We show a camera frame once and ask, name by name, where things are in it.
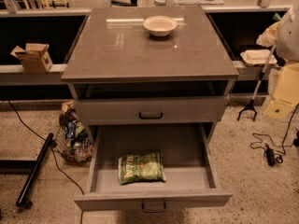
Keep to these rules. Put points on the green jalapeno chip bag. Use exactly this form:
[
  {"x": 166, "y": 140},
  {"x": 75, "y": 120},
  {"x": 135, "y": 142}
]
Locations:
[{"x": 148, "y": 167}]

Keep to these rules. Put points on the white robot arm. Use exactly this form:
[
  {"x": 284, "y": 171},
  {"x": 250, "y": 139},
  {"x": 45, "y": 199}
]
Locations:
[{"x": 284, "y": 34}]

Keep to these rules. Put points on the grey drawer cabinet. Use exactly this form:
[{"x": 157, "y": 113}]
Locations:
[{"x": 117, "y": 58}]

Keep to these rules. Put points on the open grey middle drawer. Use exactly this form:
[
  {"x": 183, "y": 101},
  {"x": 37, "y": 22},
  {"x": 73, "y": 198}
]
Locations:
[{"x": 190, "y": 176}]

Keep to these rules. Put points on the closed grey top drawer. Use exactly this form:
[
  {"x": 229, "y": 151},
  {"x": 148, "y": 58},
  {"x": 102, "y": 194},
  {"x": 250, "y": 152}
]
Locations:
[{"x": 143, "y": 111}]

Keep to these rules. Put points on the white paper bowl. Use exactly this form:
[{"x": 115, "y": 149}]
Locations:
[{"x": 160, "y": 25}]

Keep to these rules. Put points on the reacher grabber tool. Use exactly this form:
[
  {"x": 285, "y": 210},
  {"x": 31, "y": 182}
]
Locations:
[{"x": 260, "y": 78}]

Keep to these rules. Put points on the white foam takeout container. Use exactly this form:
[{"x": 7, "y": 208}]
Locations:
[{"x": 255, "y": 57}]

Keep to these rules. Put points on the brown cardboard box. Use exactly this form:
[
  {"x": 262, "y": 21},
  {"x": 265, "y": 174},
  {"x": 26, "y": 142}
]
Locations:
[{"x": 34, "y": 58}]

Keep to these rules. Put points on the black wheeled base leg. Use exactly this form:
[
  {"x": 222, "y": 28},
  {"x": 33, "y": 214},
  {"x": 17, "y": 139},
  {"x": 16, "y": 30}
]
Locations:
[{"x": 23, "y": 199}]

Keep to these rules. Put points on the wire basket of snacks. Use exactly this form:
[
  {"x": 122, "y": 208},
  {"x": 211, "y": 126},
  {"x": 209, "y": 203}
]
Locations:
[{"x": 72, "y": 141}]

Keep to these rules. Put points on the black power adapter with cable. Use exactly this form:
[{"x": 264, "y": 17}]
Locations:
[{"x": 273, "y": 153}]

